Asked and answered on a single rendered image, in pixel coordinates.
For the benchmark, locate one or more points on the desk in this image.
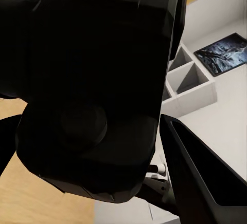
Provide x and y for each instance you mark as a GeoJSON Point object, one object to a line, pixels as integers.
{"type": "Point", "coordinates": [136, 210]}

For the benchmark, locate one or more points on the digital camera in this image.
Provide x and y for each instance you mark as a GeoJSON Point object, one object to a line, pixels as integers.
{"type": "Point", "coordinates": [93, 74]}

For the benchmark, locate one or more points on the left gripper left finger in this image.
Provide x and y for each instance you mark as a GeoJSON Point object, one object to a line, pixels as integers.
{"type": "Point", "coordinates": [7, 139]}

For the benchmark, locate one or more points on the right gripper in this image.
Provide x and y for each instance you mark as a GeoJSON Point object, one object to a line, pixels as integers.
{"type": "Point", "coordinates": [158, 192]}

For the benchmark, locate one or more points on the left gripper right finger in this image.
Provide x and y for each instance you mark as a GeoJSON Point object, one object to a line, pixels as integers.
{"type": "Point", "coordinates": [207, 190]}

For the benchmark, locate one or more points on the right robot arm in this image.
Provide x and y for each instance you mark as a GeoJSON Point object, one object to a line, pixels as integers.
{"type": "Point", "coordinates": [157, 189]}

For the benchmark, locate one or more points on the bookcase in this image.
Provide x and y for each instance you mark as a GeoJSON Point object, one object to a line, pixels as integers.
{"type": "Point", "coordinates": [183, 71]}

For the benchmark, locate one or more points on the painting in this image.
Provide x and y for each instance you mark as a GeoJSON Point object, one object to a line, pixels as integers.
{"type": "Point", "coordinates": [224, 55]}

